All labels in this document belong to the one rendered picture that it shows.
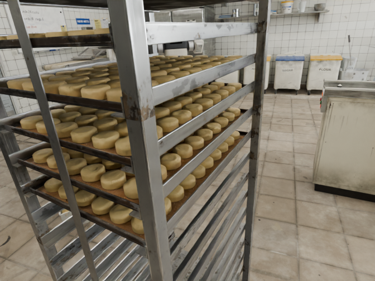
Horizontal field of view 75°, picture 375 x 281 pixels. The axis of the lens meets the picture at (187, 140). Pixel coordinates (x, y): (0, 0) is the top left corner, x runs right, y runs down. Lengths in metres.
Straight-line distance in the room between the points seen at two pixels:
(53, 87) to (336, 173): 2.13
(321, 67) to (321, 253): 4.22
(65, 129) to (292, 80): 5.25
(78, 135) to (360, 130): 1.97
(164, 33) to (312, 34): 5.82
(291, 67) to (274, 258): 4.33
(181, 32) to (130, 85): 0.17
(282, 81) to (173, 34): 5.21
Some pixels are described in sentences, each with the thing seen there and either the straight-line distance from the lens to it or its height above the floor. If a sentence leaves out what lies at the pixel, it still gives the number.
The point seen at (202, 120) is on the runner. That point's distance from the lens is 0.55.
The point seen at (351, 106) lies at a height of 0.78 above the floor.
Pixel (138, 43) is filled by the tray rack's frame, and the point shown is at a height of 1.31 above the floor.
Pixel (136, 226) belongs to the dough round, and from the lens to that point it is 0.53.
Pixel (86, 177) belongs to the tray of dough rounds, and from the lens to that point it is 0.56.
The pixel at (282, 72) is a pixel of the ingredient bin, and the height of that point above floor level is 0.46.
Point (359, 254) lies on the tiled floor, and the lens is 2.00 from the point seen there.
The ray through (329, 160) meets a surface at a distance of 2.27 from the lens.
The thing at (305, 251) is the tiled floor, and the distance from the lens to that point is 1.88.
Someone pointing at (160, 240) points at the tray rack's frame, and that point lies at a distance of 0.45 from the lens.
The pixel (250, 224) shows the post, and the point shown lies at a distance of 1.17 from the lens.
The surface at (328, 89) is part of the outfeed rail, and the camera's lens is 2.09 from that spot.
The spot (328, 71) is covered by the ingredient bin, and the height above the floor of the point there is 0.49.
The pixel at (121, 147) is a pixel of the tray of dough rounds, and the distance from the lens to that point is 0.43.
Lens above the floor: 1.32
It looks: 24 degrees down
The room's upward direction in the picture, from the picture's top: 3 degrees counter-clockwise
